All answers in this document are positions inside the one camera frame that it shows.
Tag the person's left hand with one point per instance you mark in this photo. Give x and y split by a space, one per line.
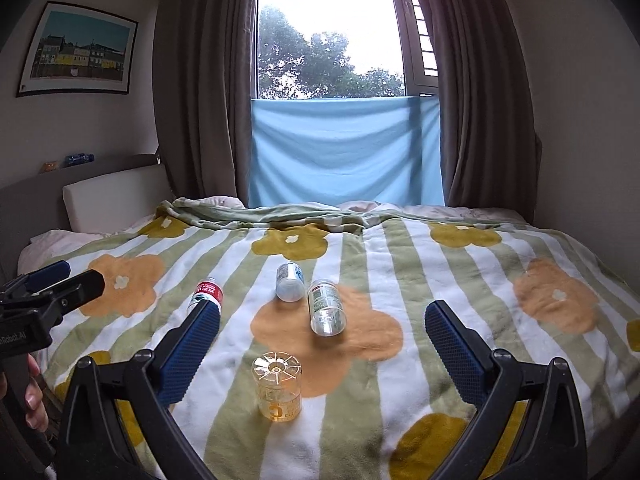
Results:
36 402

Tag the light blue cloth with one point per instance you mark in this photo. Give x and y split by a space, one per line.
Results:
345 152

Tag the window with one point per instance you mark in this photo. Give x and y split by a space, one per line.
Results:
340 30

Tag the clear yellowish plastic cup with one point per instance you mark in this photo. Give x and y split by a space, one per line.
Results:
276 385

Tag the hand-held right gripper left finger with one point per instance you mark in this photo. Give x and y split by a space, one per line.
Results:
186 360

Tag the grey bed headboard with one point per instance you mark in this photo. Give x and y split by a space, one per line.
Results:
30 205

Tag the blue toy car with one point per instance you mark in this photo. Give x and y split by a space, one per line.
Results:
79 159

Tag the white pillow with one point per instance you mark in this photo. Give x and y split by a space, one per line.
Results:
55 242

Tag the white headboard cushion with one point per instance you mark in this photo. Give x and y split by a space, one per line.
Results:
112 197

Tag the brown curtain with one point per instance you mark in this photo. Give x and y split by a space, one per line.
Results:
205 80
475 85

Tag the small orange figurine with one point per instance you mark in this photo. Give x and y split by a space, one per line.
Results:
49 166

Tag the striped flower print blanket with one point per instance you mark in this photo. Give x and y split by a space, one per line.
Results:
360 285

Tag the framed houses picture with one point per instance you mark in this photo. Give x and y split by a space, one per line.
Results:
77 50

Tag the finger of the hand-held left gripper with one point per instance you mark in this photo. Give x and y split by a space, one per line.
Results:
80 287
50 272

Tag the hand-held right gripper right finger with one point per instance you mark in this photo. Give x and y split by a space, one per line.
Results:
457 357

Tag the clear bottle green label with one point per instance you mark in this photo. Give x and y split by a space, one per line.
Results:
326 307

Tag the white bottle blue label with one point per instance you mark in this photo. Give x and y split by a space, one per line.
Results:
289 282

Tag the clear bottle red label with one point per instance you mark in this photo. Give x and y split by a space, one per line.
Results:
204 298

